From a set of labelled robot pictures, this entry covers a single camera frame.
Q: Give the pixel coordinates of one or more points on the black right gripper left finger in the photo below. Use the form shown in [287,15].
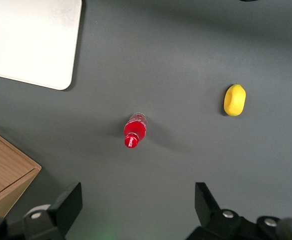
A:
[65,210]

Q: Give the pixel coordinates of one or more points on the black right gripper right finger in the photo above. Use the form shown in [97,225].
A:
[208,210]

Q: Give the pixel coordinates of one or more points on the light wooden board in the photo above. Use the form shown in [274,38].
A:
[8,170]

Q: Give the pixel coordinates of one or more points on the red cola bottle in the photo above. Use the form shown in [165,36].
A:
[134,131]

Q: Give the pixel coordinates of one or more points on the yellow lemon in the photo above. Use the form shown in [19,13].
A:
[234,100]

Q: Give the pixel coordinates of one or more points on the white rectangular tray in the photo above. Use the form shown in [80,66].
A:
[28,40]

